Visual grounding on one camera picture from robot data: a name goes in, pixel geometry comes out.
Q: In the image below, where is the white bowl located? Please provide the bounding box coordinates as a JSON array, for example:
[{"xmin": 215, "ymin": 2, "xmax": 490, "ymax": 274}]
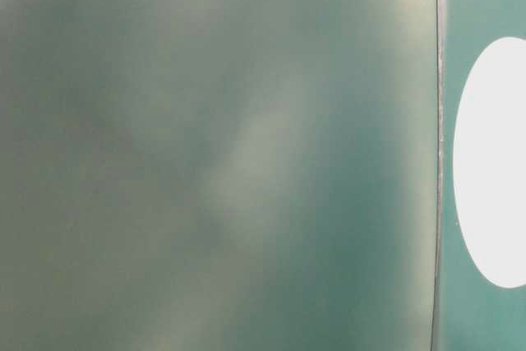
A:
[{"xmin": 453, "ymin": 37, "xmax": 525, "ymax": 289}]

